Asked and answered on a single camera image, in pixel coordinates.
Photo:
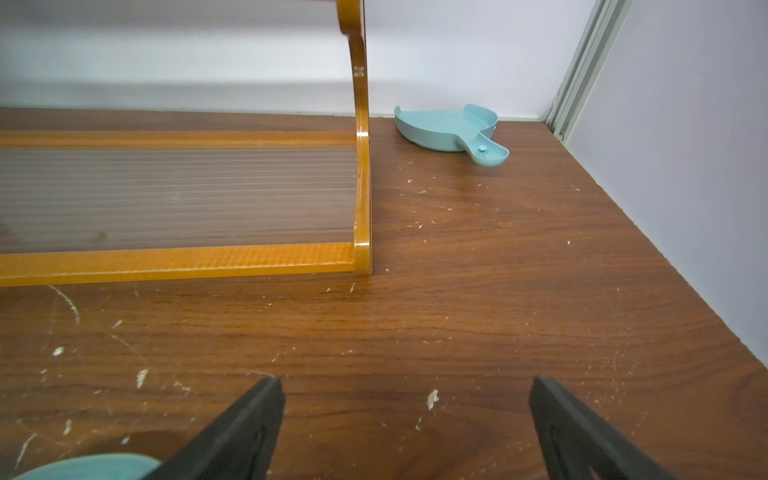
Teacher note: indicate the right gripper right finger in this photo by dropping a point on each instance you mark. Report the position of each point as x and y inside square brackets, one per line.
[577, 443]

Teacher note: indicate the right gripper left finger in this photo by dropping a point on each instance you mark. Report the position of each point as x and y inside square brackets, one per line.
[238, 444]

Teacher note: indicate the teal pencil case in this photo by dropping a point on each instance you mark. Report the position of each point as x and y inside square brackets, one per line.
[125, 466]

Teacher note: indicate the orange wooden shelf rack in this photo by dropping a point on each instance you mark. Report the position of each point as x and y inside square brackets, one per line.
[97, 206]

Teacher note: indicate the teal hand mirror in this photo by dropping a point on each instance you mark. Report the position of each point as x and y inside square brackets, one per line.
[469, 129]

